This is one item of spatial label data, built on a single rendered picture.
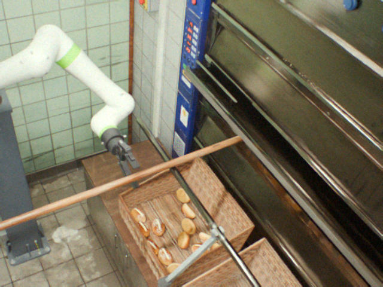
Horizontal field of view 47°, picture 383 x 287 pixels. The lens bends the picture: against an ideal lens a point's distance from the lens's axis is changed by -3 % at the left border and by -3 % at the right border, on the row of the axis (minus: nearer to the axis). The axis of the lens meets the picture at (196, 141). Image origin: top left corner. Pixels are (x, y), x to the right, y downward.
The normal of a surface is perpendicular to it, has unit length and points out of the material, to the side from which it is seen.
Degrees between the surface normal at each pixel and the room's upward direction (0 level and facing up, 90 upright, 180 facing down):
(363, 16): 90
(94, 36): 90
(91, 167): 0
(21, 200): 90
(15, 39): 90
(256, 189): 70
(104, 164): 0
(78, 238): 0
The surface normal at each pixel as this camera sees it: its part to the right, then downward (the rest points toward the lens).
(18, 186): 0.49, 0.63
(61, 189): 0.11, -0.72
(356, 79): -0.77, 0.02
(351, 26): -0.86, 0.28
